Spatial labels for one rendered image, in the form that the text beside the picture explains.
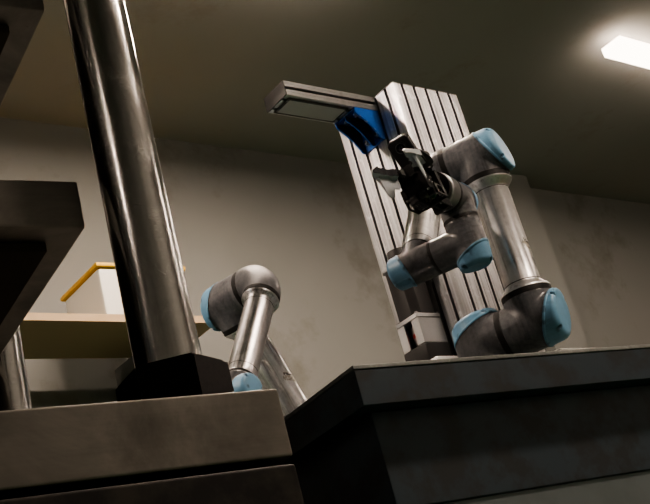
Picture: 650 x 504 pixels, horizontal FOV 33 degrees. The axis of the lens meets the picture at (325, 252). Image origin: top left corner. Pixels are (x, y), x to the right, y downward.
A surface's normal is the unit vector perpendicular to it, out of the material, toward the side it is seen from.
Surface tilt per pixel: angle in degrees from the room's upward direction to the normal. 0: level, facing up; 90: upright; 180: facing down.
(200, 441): 90
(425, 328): 90
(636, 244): 90
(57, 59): 180
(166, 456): 90
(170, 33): 180
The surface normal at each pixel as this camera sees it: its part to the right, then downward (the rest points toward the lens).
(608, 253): 0.58, -0.45
